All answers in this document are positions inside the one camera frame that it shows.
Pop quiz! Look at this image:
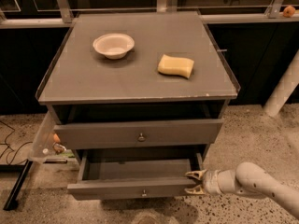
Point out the black floor cable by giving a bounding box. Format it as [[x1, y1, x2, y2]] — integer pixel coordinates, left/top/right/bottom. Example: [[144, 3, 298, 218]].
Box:
[[0, 119, 34, 166]]

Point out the clear plastic side bin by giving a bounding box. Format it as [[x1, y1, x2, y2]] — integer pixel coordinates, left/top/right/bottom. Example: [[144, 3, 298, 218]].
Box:
[[29, 113, 74, 163]]

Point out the orange fruit on rail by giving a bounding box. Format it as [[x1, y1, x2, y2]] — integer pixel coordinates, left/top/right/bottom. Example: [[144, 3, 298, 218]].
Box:
[[283, 6, 296, 18]]

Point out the black metal floor bar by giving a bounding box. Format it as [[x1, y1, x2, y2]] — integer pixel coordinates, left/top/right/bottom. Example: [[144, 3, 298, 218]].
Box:
[[0, 160, 33, 211]]

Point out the white paper bowl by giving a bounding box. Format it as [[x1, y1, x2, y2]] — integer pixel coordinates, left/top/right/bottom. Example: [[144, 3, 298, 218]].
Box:
[[93, 34, 135, 60]]

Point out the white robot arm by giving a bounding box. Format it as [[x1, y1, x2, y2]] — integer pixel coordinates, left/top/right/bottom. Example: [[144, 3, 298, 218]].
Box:
[[185, 162, 299, 218]]

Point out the metal railing frame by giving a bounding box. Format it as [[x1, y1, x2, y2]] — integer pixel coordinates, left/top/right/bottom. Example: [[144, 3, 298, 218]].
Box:
[[0, 0, 299, 29]]

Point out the grey top drawer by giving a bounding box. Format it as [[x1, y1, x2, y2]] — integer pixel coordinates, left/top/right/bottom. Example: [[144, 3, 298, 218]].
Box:
[[54, 119, 223, 149]]

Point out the yellow sponge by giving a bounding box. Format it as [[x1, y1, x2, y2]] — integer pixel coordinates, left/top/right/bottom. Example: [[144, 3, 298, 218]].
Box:
[[158, 54, 194, 78]]

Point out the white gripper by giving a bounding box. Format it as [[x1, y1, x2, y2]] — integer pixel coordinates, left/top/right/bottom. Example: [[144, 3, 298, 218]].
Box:
[[185, 170, 236, 195]]

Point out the orange fruit in bin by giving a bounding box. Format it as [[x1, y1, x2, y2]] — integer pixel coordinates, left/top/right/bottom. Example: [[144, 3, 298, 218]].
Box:
[[53, 133, 61, 143]]

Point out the grey drawer cabinet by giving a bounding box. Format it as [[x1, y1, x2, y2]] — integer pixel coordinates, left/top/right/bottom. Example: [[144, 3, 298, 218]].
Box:
[[36, 11, 239, 161]]

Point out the white diagonal pole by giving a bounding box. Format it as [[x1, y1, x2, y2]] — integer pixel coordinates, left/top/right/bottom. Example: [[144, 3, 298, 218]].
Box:
[[263, 50, 299, 117]]

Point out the grey drawer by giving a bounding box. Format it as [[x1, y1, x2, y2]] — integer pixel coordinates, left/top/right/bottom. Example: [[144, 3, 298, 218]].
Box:
[[67, 152, 202, 200], [54, 119, 223, 149]]

